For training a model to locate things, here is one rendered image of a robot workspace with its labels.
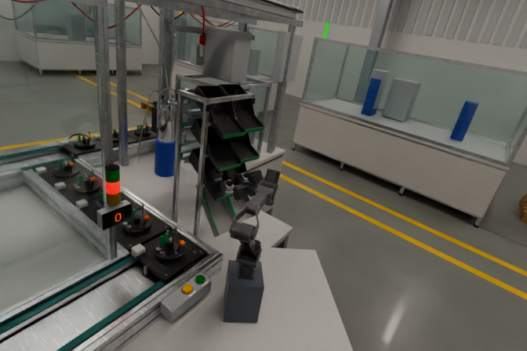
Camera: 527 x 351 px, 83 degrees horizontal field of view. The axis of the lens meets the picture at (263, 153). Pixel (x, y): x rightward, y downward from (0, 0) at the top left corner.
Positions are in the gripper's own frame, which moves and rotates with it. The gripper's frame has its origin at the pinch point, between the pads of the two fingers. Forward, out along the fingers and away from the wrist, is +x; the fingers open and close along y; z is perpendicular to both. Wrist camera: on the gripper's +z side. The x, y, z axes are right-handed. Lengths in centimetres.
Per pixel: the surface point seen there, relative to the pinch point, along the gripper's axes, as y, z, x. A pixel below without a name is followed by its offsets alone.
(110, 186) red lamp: 50, 8, 18
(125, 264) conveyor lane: 46, -31, 28
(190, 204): -9, -31, 65
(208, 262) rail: 17.1, -34.2, 7.4
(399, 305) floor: -150, -142, -22
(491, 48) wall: -818, 115, 46
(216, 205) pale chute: -0.4, -16.7, 23.7
